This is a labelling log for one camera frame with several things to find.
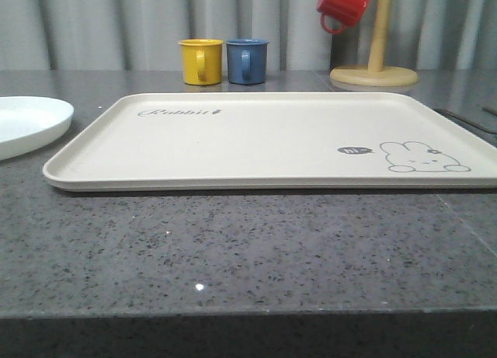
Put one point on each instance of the silver metal spoon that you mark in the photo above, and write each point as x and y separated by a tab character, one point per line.
489	110

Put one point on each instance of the cream rabbit serving tray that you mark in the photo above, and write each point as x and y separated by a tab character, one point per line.
269	140

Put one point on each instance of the white round plate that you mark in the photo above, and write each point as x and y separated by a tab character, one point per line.
31	122

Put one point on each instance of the red enamel mug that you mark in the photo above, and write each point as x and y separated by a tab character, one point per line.
347	12

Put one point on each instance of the yellow enamel mug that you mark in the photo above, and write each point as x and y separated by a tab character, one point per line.
201	61

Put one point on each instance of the blue enamel mug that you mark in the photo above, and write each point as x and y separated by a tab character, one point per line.
247	61

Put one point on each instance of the silver metal fork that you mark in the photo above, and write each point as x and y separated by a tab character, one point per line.
471	123

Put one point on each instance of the wooden mug tree stand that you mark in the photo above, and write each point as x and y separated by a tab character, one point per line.
376	73

